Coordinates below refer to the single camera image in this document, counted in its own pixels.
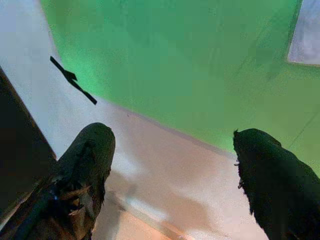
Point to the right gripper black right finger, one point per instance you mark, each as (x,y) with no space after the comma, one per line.
(272,180)

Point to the green backdrop sheet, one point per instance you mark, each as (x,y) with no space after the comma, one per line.
(175,62)

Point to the black tape strip with hook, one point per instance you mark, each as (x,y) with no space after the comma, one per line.
(72,78)

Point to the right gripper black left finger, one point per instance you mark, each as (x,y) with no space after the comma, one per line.
(85,162)

